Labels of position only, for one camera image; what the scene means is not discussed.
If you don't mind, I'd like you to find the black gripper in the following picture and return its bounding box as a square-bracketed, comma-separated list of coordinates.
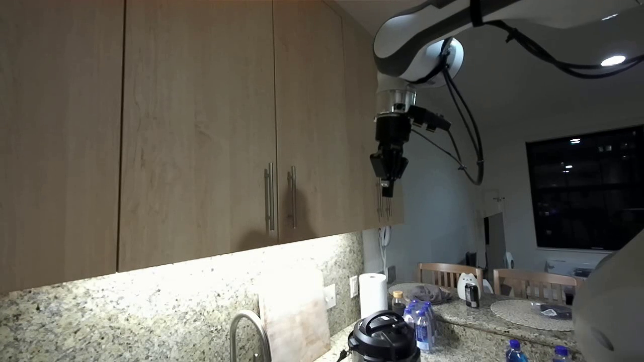
[370, 113, 411, 198]

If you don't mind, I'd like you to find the wooden cabinet door with handle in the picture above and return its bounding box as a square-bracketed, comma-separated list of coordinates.
[275, 0, 379, 242]

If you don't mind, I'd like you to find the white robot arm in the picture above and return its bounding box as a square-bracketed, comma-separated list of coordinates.
[370, 0, 643, 198]

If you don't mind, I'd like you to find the wooden upper cabinet door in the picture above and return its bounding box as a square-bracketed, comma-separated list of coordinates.
[119, 0, 276, 269]

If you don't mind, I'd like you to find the far left wooden cabinet door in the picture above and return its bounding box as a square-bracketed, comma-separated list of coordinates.
[0, 0, 125, 293]

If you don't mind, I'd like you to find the white paper towel roll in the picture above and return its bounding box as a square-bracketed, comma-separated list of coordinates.
[359, 273, 389, 318]

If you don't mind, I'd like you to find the wooden chair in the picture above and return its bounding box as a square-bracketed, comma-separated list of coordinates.
[416, 261, 483, 289]
[493, 269, 578, 305]

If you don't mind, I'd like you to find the white kettle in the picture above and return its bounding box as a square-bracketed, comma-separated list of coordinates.
[457, 273, 482, 308]

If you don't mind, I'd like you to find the blue water bottle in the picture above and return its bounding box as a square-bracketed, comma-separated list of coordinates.
[403, 299, 436, 355]

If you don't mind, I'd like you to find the wooden cutting board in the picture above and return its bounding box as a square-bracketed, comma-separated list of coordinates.
[261, 267, 330, 362]

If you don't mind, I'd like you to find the black pressure cooker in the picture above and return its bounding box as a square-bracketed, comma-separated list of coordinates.
[336, 311, 420, 362]

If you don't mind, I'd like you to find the dark window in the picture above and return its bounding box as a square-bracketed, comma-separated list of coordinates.
[526, 126, 644, 252]

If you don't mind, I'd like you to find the chrome kitchen faucet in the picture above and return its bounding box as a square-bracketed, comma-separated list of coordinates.
[228, 311, 273, 362]

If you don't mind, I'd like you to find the blue cap bottle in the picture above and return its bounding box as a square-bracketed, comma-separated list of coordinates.
[506, 339, 530, 362]

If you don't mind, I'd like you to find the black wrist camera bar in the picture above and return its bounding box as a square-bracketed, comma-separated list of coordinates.
[407, 105, 451, 132]

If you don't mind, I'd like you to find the white wall outlet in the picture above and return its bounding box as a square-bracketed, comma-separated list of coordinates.
[349, 276, 359, 299]

